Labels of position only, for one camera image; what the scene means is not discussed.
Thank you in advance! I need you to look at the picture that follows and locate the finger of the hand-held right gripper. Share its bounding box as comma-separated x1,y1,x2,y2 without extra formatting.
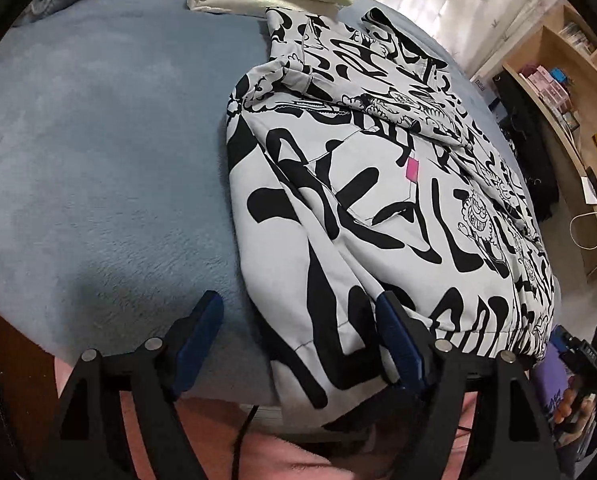
548,325,586,361

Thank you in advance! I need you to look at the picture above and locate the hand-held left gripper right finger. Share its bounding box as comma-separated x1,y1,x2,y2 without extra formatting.
373,290,561,480

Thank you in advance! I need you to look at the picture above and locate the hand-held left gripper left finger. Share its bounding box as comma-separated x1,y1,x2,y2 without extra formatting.
43,290,225,480

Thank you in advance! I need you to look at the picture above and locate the white black printed jacket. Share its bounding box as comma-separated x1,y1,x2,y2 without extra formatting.
226,6,556,433

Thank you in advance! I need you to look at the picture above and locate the person's right hand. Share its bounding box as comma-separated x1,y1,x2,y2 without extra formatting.
552,387,597,448

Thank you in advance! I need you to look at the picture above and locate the person's purple clothing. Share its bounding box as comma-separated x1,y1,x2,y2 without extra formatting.
531,355,579,431

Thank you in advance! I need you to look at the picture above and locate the person's pink clothing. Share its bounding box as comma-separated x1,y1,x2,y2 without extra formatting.
53,360,479,480

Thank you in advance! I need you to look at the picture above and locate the bed with blue sheet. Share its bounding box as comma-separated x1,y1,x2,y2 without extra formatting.
0,0,534,406

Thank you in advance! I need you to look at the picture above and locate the black white printed garment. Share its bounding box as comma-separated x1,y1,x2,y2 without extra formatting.
493,70,561,223

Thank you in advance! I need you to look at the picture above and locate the light wooden shelf desk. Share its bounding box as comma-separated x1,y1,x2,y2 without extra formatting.
473,2,597,281

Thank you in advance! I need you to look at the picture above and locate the stack of pink boxes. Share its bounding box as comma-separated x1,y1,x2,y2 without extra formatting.
521,64,564,106

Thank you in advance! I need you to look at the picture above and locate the white cardboard box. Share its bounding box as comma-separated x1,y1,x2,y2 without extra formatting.
471,74,499,106

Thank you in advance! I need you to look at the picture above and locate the row of books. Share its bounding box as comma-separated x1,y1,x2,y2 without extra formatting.
558,21,597,56

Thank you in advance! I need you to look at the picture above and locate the white sheer floral curtain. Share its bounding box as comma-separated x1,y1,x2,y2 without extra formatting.
348,0,564,76

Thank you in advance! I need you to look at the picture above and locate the black cable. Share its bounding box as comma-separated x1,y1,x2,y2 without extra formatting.
233,402,259,480

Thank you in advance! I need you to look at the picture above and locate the white cable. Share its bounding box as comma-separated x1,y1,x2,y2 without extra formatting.
569,212,597,281

